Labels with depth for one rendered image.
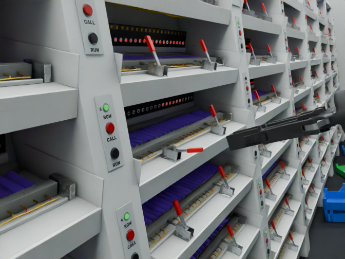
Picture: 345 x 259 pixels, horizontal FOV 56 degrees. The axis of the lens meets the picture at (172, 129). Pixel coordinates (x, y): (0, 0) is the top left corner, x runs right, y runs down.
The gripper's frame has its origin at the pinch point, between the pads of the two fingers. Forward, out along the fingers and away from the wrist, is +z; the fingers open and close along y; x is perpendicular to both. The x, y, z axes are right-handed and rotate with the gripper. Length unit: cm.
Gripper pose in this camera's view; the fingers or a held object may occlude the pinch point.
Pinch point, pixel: (247, 137)
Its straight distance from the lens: 64.3
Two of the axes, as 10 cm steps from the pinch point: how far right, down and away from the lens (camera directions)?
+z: -8.0, 2.4, 5.5
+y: 5.1, -2.0, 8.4
